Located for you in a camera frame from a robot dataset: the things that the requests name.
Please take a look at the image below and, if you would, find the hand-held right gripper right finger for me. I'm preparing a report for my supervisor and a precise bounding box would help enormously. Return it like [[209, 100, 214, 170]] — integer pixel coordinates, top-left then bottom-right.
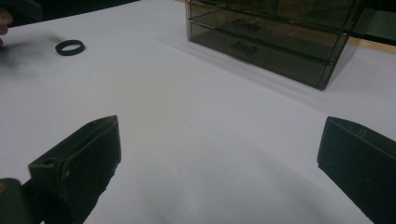
[[317, 116, 396, 224]]

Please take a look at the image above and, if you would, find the black elastic hair band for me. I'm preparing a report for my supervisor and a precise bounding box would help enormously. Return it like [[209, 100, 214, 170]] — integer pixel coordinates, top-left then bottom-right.
[[54, 39, 86, 57]]

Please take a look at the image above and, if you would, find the smoky transparent drawer organizer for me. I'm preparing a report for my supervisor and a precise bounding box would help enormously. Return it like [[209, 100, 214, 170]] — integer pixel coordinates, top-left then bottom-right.
[[185, 0, 365, 91]]

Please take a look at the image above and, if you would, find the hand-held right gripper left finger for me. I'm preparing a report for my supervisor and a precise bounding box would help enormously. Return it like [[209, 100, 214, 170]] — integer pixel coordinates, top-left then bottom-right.
[[22, 115, 122, 224]]

